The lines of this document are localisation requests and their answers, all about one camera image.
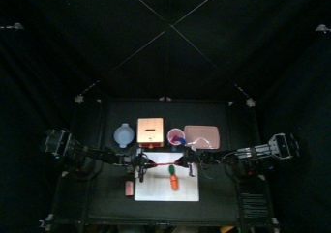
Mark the blue red small toy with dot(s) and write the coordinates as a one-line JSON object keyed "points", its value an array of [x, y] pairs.
{"points": [[180, 141]]}

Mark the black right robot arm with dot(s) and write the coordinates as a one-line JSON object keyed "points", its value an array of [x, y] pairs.
{"points": [[258, 151]]}

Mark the small pink block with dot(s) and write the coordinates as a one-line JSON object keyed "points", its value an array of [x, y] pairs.
{"points": [[130, 188]]}

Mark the white cutting board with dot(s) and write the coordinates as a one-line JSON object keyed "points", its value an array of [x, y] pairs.
{"points": [[166, 191]]}

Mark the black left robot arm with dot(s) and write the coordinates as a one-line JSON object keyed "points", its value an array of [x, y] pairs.
{"points": [[93, 153]]}

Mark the black panel white text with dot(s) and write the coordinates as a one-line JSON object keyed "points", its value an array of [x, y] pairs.
{"points": [[254, 208]]}

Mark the pink square tray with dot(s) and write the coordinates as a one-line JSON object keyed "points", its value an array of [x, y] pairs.
{"points": [[202, 134]]}

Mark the light blue bowl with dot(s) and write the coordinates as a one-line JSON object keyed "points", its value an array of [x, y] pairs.
{"points": [[124, 135]]}

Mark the grey metal frame bracket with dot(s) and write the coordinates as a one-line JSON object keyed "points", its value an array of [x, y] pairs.
{"points": [[79, 98], [49, 223], [250, 102], [274, 224], [17, 26], [322, 28], [165, 98]]}

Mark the wooden box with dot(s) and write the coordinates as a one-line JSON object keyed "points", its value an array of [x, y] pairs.
{"points": [[150, 131]]}

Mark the pink cup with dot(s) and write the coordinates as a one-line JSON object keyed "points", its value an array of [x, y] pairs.
{"points": [[174, 135]]}

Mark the orange toy carrot green top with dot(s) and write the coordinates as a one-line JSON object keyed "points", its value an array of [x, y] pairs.
{"points": [[174, 180]]}

